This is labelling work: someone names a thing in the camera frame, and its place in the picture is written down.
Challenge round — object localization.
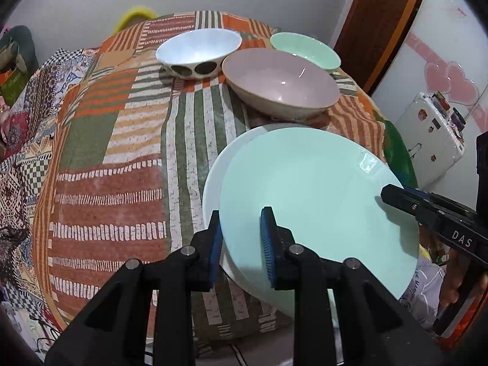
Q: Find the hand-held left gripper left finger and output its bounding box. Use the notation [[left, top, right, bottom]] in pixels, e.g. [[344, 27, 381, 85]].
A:
[[44, 210, 224, 366]]

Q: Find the grey plush toy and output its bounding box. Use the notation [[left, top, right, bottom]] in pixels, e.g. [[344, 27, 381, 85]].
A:
[[0, 25, 39, 73]]

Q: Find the person's right hand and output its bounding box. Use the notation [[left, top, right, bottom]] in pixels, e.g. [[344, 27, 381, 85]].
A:
[[438, 249, 473, 309]]

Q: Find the yellow fuzzy hoop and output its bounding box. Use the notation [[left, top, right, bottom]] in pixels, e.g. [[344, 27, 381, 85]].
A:
[[114, 5, 158, 33]]

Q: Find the white suitcase with stickers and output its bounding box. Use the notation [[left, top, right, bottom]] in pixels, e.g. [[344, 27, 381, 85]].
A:
[[394, 91, 466, 189]]

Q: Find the dark wooden door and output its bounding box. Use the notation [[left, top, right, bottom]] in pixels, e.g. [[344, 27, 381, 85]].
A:
[[333, 0, 405, 84]]

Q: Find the white bowl with dark spots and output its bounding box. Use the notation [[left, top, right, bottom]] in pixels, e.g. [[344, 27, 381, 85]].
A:
[[155, 28, 242, 81]]

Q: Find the green table cover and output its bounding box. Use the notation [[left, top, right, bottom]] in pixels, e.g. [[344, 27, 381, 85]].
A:
[[375, 110, 419, 190]]

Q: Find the mint green plate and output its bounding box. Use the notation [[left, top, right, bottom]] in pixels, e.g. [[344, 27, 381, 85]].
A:
[[219, 127, 420, 319]]

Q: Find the wooden wardrobe with white doors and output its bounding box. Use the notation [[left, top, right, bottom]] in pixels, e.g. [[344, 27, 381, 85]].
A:
[[368, 0, 488, 149]]

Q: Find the striped patchwork tablecloth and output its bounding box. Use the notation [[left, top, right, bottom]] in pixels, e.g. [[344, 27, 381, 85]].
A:
[[32, 9, 386, 347]]

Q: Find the mint green bowl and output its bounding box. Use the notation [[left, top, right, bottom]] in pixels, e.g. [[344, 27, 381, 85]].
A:
[[270, 32, 342, 73]]

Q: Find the pink bowl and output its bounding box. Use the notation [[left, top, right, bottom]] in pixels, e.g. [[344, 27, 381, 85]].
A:
[[222, 48, 340, 120]]

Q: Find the patterned patchwork blanket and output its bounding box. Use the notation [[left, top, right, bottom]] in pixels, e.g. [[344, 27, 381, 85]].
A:
[[0, 48, 100, 313]]

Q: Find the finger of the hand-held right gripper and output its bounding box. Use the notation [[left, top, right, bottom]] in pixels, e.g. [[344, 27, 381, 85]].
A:
[[404, 187, 477, 215], [381, 184, 447, 233]]

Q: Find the white plate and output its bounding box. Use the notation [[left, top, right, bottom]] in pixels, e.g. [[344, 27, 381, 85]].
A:
[[202, 124, 306, 302]]

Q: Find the green box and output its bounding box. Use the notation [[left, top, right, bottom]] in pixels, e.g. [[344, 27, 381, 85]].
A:
[[0, 69, 31, 103]]

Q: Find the white printed bag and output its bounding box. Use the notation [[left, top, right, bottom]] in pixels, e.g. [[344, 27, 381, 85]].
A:
[[398, 246, 447, 330]]

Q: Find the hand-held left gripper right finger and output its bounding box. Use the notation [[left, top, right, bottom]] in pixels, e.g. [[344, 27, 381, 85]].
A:
[[260, 206, 447, 366]]

